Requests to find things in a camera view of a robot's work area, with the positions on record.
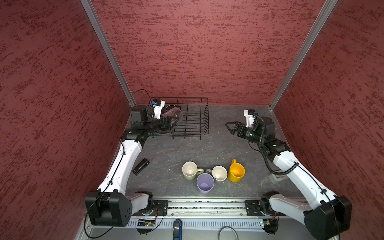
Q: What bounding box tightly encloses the front aluminium rail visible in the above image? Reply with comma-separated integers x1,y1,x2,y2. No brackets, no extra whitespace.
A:
83,197,329,219

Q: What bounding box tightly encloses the clear plastic cup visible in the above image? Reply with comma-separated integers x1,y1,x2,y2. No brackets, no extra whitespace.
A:
162,108,183,120

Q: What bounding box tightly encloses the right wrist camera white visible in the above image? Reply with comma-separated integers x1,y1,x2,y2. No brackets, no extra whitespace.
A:
244,109,258,129

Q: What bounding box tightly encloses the black stapler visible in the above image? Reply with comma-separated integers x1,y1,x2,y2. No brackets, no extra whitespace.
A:
133,159,150,176

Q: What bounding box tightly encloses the light green mug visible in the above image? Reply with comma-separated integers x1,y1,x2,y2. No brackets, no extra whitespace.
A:
182,161,204,181

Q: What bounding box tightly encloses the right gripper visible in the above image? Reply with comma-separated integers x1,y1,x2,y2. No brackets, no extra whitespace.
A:
224,121,264,144

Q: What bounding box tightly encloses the right corner aluminium profile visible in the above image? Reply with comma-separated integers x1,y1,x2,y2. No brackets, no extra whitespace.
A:
269,0,338,112

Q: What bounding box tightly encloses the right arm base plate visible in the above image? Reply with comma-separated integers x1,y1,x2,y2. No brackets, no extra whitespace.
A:
245,200,286,217

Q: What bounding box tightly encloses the grey mug cream inside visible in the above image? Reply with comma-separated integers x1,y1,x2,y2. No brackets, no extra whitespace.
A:
206,166,228,182

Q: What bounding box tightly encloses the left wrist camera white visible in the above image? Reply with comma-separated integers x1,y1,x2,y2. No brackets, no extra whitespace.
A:
151,99,165,120

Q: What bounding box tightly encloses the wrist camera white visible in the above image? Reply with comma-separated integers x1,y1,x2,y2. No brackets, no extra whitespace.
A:
244,109,258,129
151,99,165,120

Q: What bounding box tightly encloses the black mug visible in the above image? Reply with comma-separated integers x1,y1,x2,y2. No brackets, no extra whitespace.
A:
165,105,182,112

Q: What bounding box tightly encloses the left corner aluminium profile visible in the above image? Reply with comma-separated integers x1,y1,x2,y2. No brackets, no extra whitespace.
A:
81,0,136,107

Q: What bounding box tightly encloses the grey tape dispenser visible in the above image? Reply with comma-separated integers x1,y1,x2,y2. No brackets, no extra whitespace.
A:
269,174,288,185

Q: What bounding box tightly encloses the black wire dish rack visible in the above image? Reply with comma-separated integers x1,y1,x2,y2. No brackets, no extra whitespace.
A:
149,97,210,139

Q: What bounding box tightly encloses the lavender cup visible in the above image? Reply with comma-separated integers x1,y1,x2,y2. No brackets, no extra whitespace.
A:
197,173,215,195

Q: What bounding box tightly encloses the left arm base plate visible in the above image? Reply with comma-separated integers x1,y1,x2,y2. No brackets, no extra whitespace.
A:
138,200,169,217

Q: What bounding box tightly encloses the yellow mug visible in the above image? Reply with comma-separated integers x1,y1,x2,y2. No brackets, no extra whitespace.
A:
228,159,245,183

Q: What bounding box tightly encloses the corner aluminium profile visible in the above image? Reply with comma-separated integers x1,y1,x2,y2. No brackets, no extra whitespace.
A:
269,0,338,112
81,0,136,107

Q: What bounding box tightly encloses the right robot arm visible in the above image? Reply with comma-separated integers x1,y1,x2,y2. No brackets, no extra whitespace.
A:
225,113,352,240

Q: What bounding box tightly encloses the black cable loop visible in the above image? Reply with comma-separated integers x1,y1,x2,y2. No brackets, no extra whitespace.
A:
218,226,239,240

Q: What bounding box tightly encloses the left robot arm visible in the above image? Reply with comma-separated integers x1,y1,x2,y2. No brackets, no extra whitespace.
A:
85,105,183,227

